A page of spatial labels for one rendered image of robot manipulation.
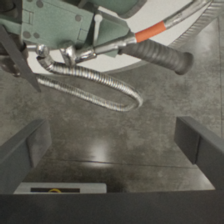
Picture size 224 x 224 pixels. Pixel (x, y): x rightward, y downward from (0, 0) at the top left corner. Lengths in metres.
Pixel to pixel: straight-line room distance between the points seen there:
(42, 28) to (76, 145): 0.95
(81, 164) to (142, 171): 0.40
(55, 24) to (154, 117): 0.97
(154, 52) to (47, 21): 0.16
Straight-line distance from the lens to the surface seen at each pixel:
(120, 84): 0.30
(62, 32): 0.23
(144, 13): 0.48
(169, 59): 0.30
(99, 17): 0.22
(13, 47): 0.25
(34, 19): 0.23
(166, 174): 1.16
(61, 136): 1.15
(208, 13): 0.51
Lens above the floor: 1.09
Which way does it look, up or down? 83 degrees down
